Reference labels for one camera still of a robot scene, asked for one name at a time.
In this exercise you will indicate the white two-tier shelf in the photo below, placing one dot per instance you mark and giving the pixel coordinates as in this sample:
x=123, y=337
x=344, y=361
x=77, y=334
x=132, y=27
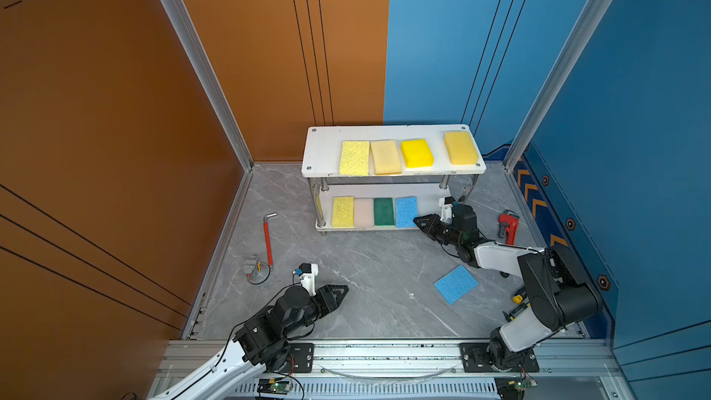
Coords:
x=321, y=159

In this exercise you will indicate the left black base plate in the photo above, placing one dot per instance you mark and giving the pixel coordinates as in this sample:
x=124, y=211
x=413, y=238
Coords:
x=295, y=358

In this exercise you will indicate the pale yellow orange-backed sponge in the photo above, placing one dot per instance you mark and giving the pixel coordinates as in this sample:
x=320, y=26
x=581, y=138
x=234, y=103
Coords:
x=386, y=159

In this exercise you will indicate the blue cellulose sponge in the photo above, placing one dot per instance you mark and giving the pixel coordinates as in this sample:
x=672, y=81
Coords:
x=406, y=210
x=456, y=284

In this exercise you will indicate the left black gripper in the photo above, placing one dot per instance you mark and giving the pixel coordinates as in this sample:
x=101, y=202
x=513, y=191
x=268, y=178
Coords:
x=327, y=291

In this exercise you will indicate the green circuit board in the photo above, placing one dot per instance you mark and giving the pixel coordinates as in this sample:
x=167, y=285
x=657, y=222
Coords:
x=272, y=388
x=514, y=389

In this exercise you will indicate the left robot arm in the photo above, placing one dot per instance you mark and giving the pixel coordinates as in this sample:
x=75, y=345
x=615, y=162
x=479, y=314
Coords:
x=259, y=344

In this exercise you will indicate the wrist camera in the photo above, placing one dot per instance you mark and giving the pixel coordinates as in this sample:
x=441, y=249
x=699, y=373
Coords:
x=306, y=275
x=446, y=205

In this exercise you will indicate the golden yellow sponge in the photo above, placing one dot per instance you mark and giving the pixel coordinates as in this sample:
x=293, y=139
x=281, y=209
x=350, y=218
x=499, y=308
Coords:
x=461, y=148

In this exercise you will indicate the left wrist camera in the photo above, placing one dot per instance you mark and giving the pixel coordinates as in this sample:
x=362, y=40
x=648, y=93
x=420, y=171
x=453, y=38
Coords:
x=306, y=275

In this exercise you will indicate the red pipe wrench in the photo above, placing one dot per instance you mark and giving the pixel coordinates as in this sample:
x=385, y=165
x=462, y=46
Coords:
x=508, y=226

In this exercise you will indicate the beige foam sponge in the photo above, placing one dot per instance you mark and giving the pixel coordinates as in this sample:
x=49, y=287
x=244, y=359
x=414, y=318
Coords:
x=364, y=213

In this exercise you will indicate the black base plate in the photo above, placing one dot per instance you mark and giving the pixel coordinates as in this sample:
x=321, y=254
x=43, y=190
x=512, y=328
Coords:
x=295, y=358
x=472, y=356

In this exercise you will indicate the red handled hex key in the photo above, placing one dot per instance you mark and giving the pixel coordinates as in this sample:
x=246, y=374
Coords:
x=266, y=228

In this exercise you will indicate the bright yellow foam sponge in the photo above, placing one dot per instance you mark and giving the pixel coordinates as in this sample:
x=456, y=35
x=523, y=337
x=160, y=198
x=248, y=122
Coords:
x=417, y=154

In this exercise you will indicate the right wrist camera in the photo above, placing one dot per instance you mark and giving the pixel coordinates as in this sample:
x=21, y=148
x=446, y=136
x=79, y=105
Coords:
x=446, y=205

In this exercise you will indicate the right green circuit board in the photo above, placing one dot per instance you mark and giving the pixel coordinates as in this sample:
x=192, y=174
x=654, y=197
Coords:
x=514, y=389

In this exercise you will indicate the green scouring sponge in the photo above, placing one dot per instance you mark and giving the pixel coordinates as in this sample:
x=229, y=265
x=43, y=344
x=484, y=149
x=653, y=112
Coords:
x=383, y=209

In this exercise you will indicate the black yellow screwdriver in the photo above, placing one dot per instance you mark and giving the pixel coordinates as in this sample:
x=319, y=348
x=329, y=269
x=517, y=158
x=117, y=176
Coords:
x=519, y=296

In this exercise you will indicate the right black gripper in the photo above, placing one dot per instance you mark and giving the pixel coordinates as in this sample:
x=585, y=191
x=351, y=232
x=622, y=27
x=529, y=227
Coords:
x=431, y=223

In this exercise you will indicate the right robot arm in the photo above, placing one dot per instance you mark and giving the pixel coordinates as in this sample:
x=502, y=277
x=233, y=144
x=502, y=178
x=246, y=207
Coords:
x=557, y=289

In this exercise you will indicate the light yellow cellulose sponge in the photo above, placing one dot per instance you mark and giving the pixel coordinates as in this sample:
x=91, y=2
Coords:
x=355, y=158

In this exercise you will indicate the yellow black caliper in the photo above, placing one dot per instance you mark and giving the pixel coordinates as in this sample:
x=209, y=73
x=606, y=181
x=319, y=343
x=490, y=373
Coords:
x=511, y=315

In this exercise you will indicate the left green circuit board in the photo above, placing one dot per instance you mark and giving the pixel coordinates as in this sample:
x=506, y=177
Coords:
x=272, y=388

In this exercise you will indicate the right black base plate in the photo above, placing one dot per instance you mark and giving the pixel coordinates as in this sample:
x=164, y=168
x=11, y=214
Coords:
x=472, y=356

